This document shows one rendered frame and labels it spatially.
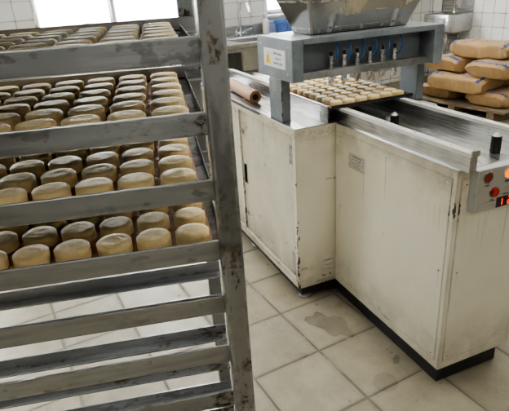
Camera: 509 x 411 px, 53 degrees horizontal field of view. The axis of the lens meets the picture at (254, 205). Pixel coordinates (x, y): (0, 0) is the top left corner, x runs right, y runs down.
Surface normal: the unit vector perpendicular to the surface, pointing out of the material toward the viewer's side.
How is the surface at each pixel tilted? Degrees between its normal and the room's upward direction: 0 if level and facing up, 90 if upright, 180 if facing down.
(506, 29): 90
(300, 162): 90
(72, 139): 90
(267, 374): 0
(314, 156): 90
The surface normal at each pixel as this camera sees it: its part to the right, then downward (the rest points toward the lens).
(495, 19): -0.88, 0.24
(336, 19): 0.38, 0.70
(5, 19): 0.48, 0.33
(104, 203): 0.18, 0.39
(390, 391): -0.06, -0.91
